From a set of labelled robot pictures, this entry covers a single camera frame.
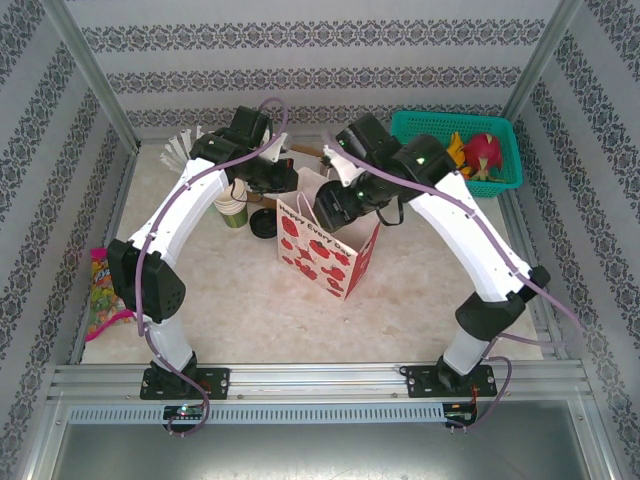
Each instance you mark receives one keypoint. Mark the aluminium mounting rail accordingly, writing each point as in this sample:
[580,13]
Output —
[320,380]

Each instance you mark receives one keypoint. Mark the brown cardboard napkin box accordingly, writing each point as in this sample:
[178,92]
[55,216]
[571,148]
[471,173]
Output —
[305,149]

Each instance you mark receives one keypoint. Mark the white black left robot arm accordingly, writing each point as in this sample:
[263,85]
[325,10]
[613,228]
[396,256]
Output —
[185,210]

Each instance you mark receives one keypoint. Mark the white paper napkin stack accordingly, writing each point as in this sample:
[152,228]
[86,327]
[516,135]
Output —
[310,160]

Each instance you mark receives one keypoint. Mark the white red paper gift bag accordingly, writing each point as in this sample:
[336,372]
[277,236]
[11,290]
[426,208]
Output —
[320,255]

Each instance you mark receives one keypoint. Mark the black plastic cup lid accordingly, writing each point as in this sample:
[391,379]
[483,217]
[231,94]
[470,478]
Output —
[262,225]

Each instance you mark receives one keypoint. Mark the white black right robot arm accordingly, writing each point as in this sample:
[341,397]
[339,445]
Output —
[475,240]

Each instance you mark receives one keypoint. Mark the teal plastic basket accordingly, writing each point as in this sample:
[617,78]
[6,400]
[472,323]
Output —
[450,122]

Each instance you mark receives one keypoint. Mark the yellow banana bunch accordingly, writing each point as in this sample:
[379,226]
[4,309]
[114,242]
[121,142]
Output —
[456,145]

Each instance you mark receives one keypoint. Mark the small circuit board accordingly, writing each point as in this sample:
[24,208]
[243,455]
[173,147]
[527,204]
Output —
[460,414]
[185,411]

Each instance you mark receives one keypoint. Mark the aluminium frame post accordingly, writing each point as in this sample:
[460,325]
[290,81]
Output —
[545,50]
[79,45]

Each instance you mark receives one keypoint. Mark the pink dragon fruit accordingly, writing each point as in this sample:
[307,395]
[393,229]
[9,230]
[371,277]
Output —
[482,150]

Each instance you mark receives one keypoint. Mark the stack of green paper cups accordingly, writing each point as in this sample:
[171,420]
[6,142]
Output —
[235,217]

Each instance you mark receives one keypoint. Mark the colourful candy bag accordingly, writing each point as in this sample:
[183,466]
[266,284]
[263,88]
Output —
[100,300]

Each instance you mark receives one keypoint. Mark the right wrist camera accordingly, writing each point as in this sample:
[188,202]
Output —
[345,167]

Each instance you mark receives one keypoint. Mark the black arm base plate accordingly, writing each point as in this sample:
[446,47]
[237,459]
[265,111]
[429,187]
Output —
[215,382]
[420,382]

